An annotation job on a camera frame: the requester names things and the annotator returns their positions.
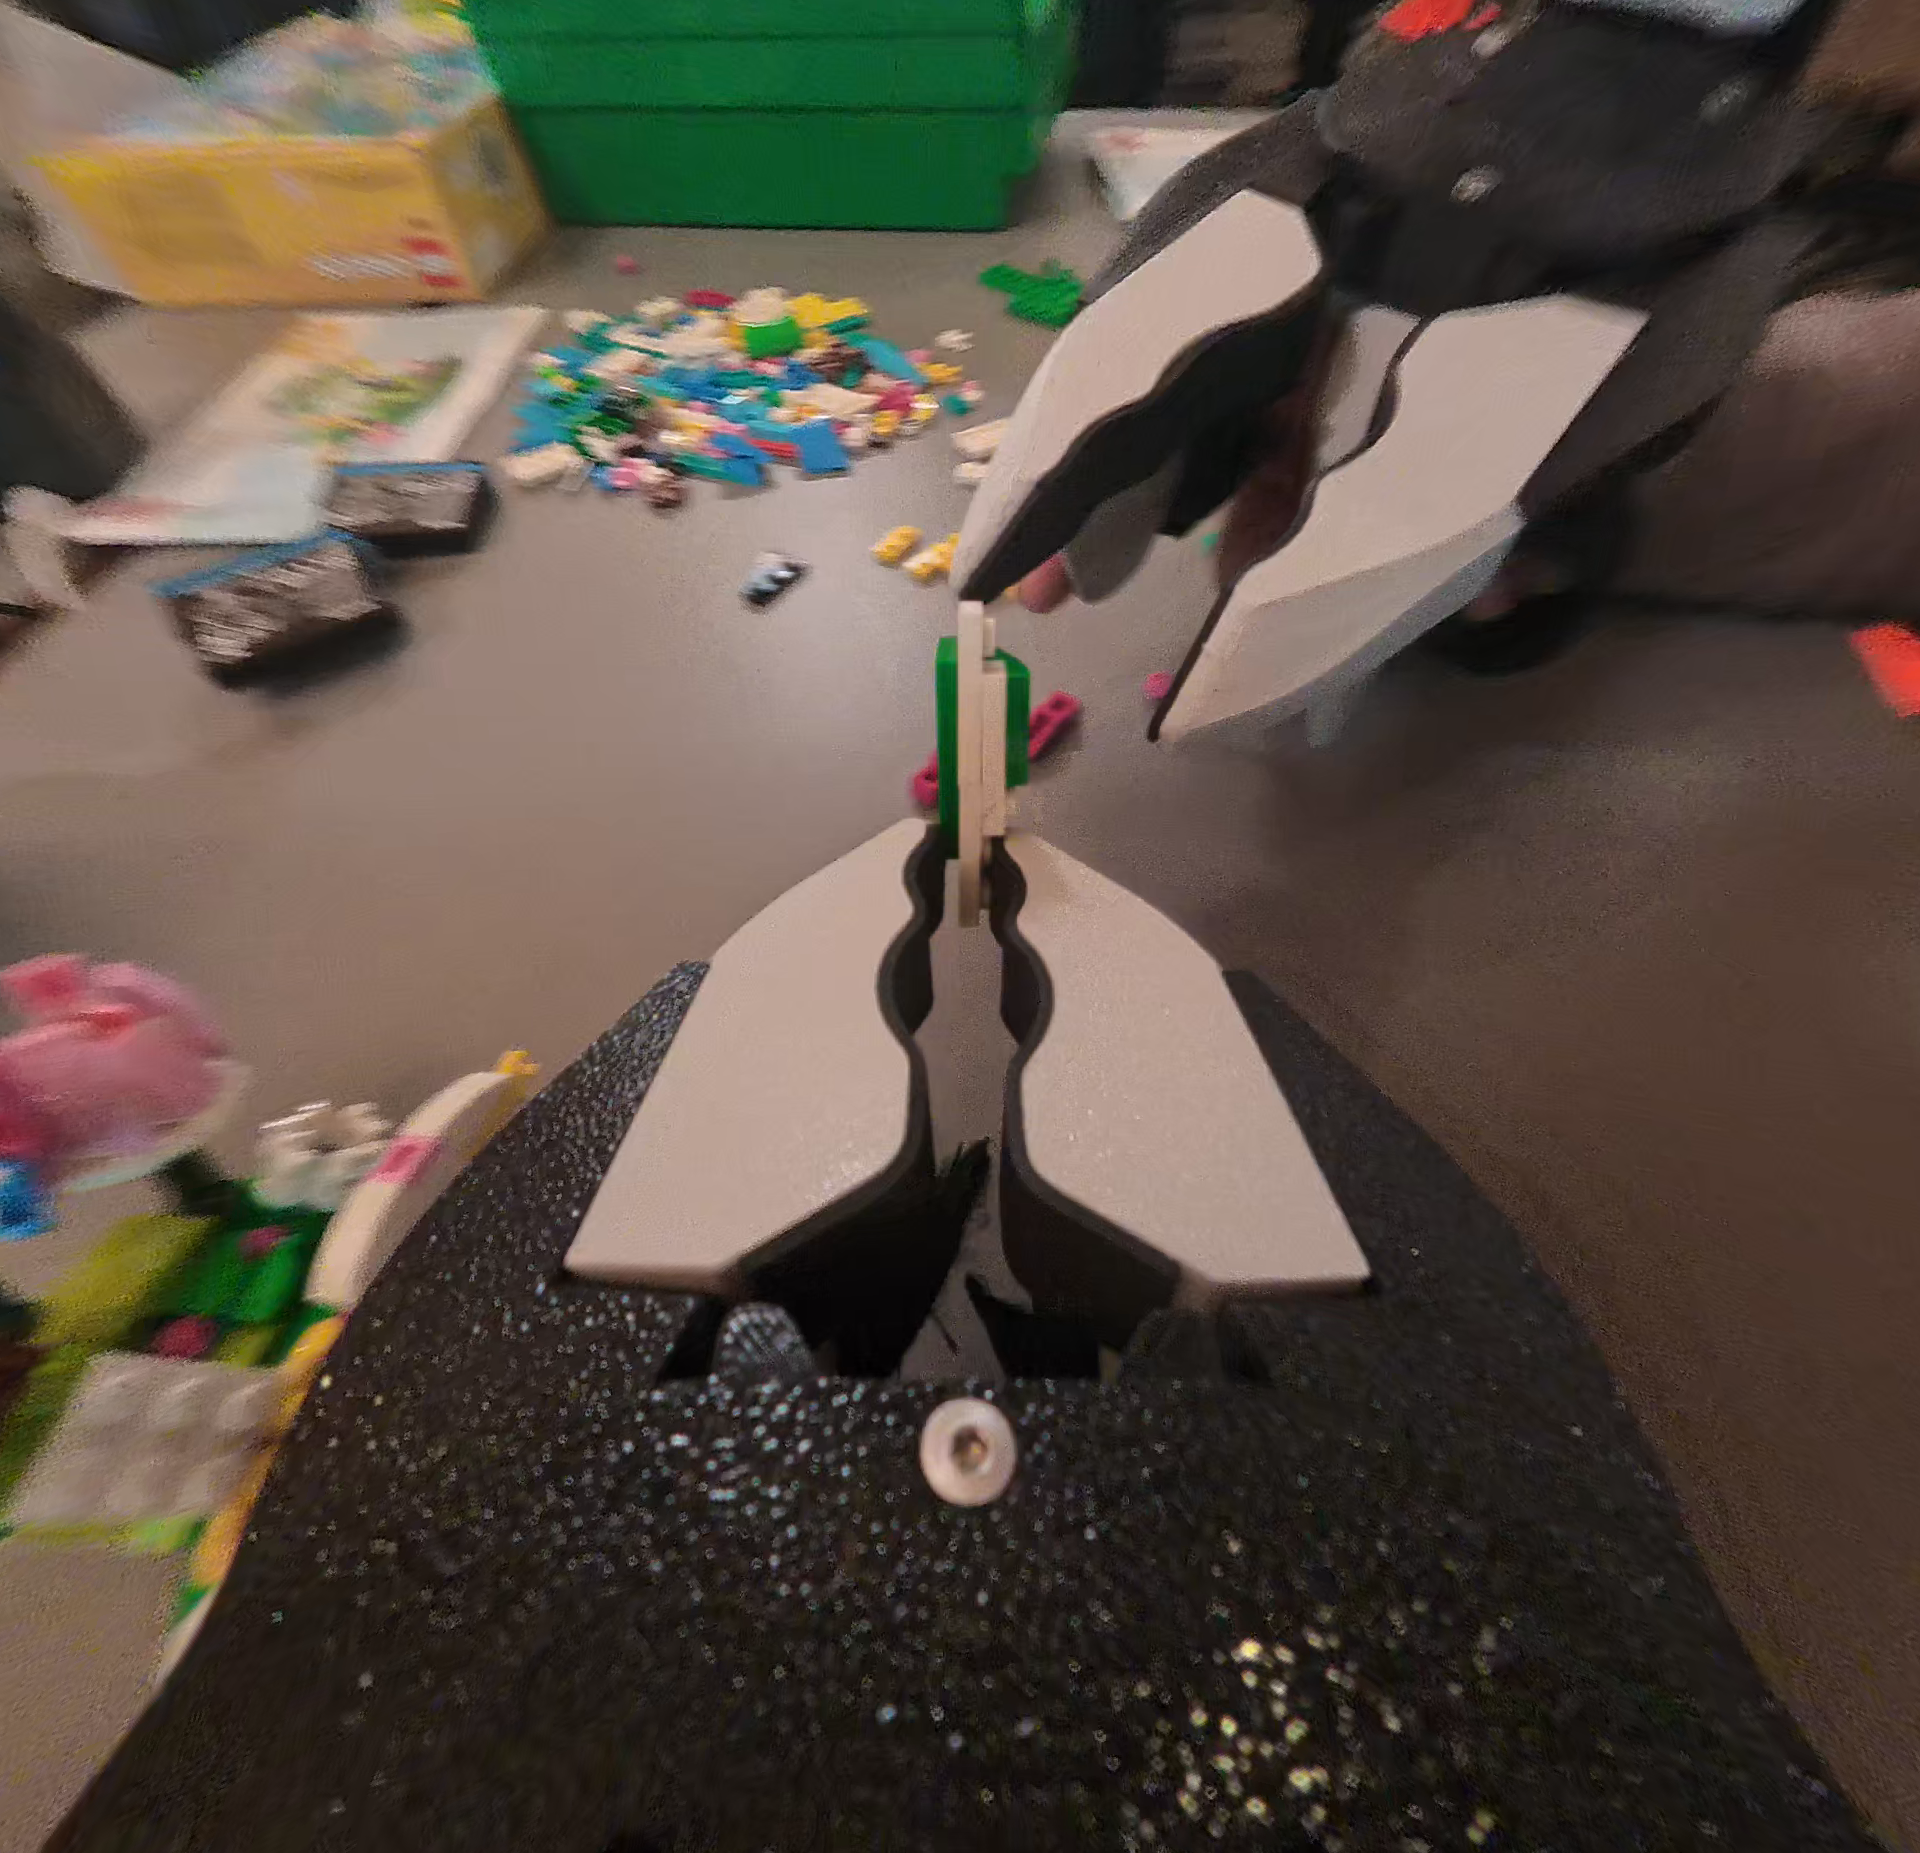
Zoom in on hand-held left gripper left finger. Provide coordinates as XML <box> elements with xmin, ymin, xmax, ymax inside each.
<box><xmin>563</xmin><ymin>817</ymin><xmax>938</xmax><ymax>1290</ymax></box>

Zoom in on green lego plates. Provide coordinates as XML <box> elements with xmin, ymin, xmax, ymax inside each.
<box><xmin>980</xmin><ymin>261</ymin><xmax>1090</xmax><ymax>330</ymax></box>

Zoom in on yellow lego box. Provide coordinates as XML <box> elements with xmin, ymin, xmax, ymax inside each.
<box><xmin>30</xmin><ymin>0</ymin><xmax>548</xmax><ymax>309</ymax></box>

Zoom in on stack of green bins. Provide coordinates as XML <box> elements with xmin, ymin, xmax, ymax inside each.
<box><xmin>429</xmin><ymin>0</ymin><xmax>1086</xmax><ymax>233</ymax></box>

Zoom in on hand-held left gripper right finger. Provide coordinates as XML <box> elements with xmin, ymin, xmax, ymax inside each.
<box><xmin>994</xmin><ymin>833</ymin><xmax>1375</xmax><ymax>1301</ymax></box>

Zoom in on lego instruction booklet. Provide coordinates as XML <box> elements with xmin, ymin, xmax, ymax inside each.
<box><xmin>1084</xmin><ymin>111</ymin><xmax>1278</xmax><ymax>222</ymax></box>

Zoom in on multicolour lego wing assembly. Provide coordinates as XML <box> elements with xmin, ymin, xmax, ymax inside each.
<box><xmin>932</xmin><ymin>598</ymin><xmax>1038</xmax><ymax>928</ymax></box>

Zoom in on black battery with blue edge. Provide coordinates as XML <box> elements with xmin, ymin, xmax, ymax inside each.
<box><xmin>322</xmin><ymin>459</ymin><xmax>497</xmax><ymax>557</ymax></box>
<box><xmin>157</xmin><ymin>532</ymin><xmax>404</xmax><ymax>684</ymax></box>

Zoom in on lego flower model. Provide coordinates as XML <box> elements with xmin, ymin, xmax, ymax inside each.
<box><xmin>0</xmin><ymin>953</ymin><xmax>543</xmax><ymax>1631</ymax></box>

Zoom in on person's right forearm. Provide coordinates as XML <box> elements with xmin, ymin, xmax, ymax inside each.
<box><xmin>1612</xmin><ymin>284</ymin><xmax>1920</xmax><ymax>622</ymax></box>

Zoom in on white lego picture sheet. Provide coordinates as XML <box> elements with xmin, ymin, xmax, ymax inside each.
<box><xmin>60</xmin><ymin>303</ymin><xmax>548</xmax><ymax>550</ymax></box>

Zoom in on pile of mixed lego bricks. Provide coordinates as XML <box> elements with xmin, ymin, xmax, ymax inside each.
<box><xmin>502</xmin><ymin>284</ymin><xmax>994</xmax><ymax>511</ymax></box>

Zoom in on person's right hand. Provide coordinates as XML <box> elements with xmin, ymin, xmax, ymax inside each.
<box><xmin>1213</xmin><ymin>376</ymin><xmax>1337</xmax><ymax>594</ymax></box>

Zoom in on magenta lego slope brick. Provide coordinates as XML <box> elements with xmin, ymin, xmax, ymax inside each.
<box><xmin>909</xmin><ymin>690</ymin><xmax>1086</xmax><ymax>813</ymax></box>

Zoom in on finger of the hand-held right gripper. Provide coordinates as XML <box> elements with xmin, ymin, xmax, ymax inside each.
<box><xmin>953</xmin><ymin>192</ymin><xmax>1333</xmax><ymax>602</ymax></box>
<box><xmin>1146</xmin><ymin>292</ymin><xmax>1654</xmax><ymax>746</ymax></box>

